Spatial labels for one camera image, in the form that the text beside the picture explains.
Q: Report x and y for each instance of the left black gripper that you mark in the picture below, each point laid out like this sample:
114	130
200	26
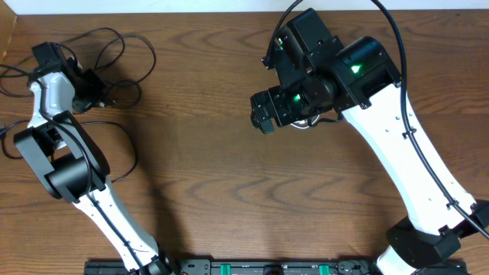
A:
89	90

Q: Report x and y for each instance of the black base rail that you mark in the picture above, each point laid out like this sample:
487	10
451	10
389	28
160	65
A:
232	267

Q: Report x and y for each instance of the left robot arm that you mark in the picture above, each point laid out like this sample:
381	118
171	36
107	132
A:
70	166

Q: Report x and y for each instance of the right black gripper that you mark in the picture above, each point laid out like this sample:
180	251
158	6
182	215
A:
276	98

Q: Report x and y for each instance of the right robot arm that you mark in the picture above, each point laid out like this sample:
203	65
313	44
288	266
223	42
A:
361	83

